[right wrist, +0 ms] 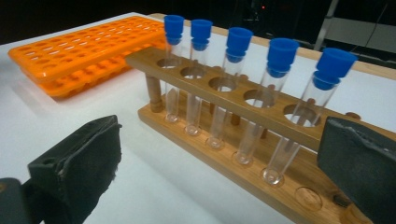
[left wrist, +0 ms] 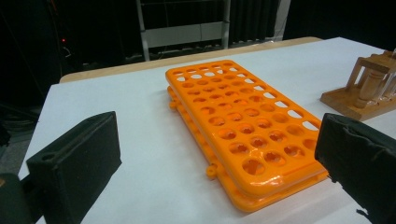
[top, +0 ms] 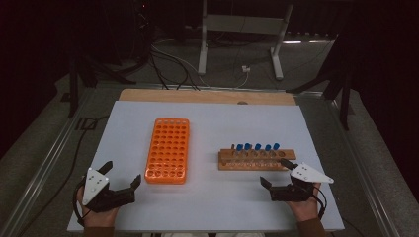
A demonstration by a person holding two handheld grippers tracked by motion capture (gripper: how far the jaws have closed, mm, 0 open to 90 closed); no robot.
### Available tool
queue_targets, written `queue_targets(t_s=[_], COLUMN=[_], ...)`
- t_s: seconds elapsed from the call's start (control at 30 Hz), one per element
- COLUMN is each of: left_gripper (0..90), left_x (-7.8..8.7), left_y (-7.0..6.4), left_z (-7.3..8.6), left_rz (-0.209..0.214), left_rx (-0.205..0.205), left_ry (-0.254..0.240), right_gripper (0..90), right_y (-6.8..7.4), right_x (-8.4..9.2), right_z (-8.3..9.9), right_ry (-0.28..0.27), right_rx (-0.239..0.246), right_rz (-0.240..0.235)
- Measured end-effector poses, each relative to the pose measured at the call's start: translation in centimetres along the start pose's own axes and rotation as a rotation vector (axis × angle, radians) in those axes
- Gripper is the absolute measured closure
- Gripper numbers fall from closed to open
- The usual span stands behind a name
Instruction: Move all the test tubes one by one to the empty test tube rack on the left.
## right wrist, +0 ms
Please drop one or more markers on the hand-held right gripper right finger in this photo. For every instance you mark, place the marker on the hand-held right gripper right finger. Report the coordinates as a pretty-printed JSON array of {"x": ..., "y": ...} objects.
[{"x": 361, "y": 165}]

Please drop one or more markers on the test tube with blue cap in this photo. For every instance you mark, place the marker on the test tube with blue cap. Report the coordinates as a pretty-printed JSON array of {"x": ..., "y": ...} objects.
[
  {"x": 201, "y": 31},
  {"x": 334, "y": 63},
  {"x": 239, "y": 40},
  {"x": 282, "y": 53},
  {"x": 173, "y": 28}
]

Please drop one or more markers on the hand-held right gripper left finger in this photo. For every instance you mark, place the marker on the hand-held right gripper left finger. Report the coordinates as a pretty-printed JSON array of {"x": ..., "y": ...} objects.
[{"x": 81, "y": 161}]

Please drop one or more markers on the orange plastic test tube rack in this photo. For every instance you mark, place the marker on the orange plastic test tube rack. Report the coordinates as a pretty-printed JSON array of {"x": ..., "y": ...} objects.
[{"x": 77, "y": 49}]

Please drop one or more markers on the wooden test tube rack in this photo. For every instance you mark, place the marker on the wooden test tube rack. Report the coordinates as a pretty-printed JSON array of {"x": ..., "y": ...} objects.
[{"x": 143, "y": 60}]

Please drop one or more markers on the grey panel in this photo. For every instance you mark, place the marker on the grey panel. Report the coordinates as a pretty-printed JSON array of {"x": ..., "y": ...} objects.
[{"x": 358, "y": 34}]

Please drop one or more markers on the grey metal stand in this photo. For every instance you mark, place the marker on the grey metal stand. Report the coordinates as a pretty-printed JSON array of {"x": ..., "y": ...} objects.
[{"x": 325, "y": 26}]

